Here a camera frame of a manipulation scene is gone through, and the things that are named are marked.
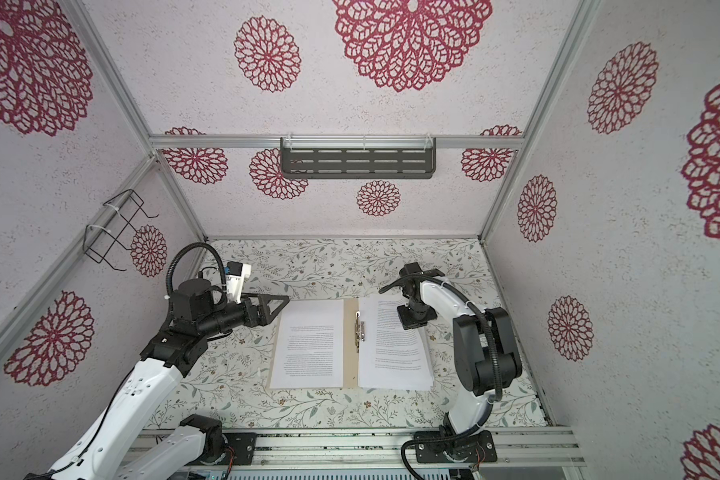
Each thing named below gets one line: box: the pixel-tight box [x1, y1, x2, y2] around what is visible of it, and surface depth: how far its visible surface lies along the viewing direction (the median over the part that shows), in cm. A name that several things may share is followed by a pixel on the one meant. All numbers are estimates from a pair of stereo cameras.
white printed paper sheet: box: [270, 299, 344, 389], surface depth 92 cm
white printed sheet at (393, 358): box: [358, 294, 434, 391], surface depth 90 cm
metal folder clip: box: [355, 310, 365, 353], surface depth 95 cm
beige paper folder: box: [267, 297, 360, 390], surface depth 93 cm
